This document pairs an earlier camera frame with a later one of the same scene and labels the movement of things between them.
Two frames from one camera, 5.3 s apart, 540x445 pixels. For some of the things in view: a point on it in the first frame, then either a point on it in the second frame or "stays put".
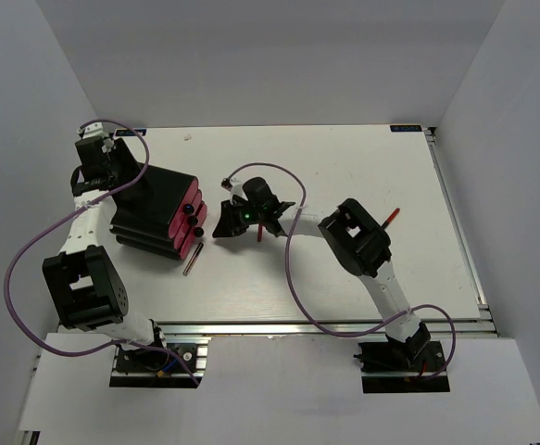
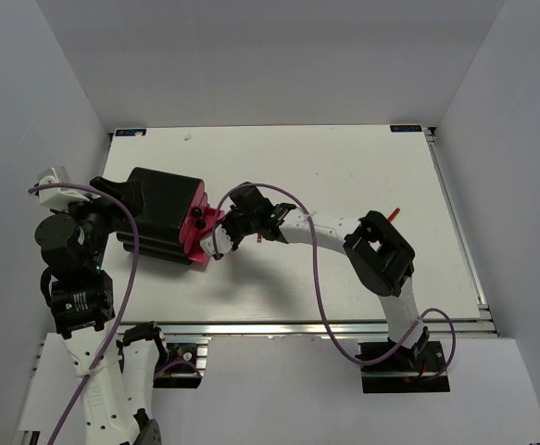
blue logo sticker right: x=406 y=128 stays put
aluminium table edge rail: x=317 y=328 stays put
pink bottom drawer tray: x=189 y=241 -> x=197 y=258
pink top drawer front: x=181 y=214 -> x=194 y=222
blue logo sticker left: x=130 y=133 stays put
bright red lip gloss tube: x=391 y=218 stays put
